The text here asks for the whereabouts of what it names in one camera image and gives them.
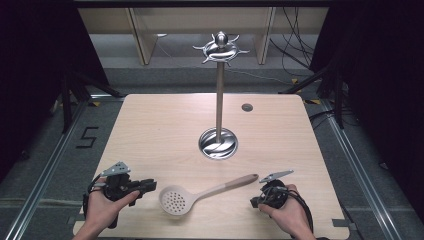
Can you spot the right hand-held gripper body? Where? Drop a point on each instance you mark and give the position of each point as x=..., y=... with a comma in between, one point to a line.
x=275, y=193

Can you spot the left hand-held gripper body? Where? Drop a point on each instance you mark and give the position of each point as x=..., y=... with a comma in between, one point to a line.
x=116, y=186

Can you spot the beige slotted skimmer spoon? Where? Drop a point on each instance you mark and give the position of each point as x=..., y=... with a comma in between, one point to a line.
x=175, y=200

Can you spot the steel utensil rack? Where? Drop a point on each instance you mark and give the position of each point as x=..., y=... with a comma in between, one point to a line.
x=218, y=143

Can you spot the person's left hand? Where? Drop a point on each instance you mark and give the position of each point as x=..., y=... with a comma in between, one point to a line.
x=100, y=208

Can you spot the person's right hand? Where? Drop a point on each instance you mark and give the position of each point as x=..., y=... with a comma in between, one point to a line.
x=291, y=216

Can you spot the grey round table grommet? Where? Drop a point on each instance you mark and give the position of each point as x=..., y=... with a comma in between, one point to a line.
x=247, y=107

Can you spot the black tripod stand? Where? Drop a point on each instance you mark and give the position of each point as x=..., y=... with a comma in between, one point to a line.
x=338, y=100
x=67, y=100

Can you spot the black curtain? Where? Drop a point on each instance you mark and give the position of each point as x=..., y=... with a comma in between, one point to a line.
x=386, y=83
x=30, y=66

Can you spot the light wooden shelf unit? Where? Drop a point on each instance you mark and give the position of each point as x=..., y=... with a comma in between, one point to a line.
x=143, y=33

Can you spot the aluminium floor rail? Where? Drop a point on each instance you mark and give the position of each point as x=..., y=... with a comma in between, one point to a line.
x=360, y=166
x=50, y=166

